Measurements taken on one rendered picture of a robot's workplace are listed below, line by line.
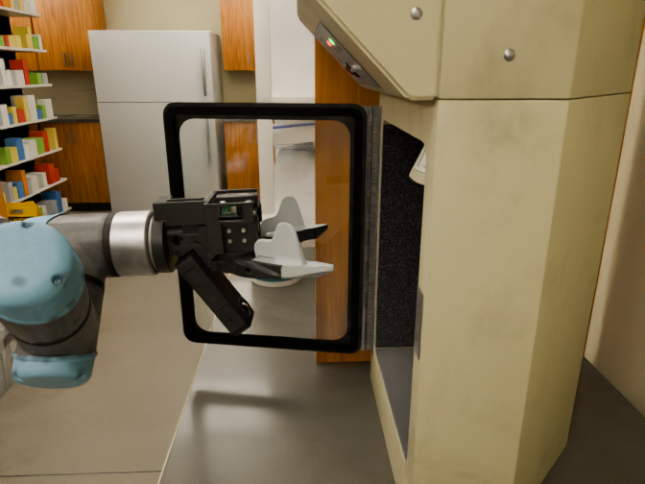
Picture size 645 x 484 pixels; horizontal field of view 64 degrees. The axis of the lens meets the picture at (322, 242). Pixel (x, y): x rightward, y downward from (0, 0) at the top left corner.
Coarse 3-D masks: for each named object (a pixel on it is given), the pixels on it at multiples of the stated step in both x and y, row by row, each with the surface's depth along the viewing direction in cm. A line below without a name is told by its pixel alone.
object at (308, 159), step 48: (192, 144) 77; (240, 144) 76; (288, 144) 75; (336, 144) 74; (192, 192) 80; (288, 192) 77; (336, 192) 76; (336, 240) 79; (240, 288) 84; (288, 288) 82; (336, 288) 81; (288, 336) 85; (336, 336) 84
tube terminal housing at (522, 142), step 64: (448, 0) 40; (512, 0) 40; (576, 0) 40; (640, 0) 51; (448, 64) 41; (512, 64) 41; (576, 64) 42; (448, 128) 43; (512, 128) 43; (576, 128) 45; (448, 192) 44; (512, 192) 45; (576, 192) 49; (448, 256) 46; (512, 256) 47; (576, 256) 54; (448, 320) 48; (512, 320) 49; (576, 320) 60; (448, 384) 51; (512, 384) 51; (576, 384) 67; (448, 448) 53; (512, 448) 54
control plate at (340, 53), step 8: (320, 24) 50; (320, 32) 57; (328, 32) 49; (320, 40) 66; (328, 40) 56; (336, 40) 50; (328, 48) 64; (336, 48) 56; (344, 48) 50; (336, 56) 64; (344, 56) 56; (344, 64) 65; (352, 64) 55; (360, 72) 55; (360, 80) 63; (368, 80) 55
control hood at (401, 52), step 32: (320, 0) 40; (352, 0) 39; (384, 0) 39; (416, 0) 40; (352, 32) 40; (384, 32) 40; (416, 32) 40; (384, 64) 41; (416, 64) 41; (416, 96) 42
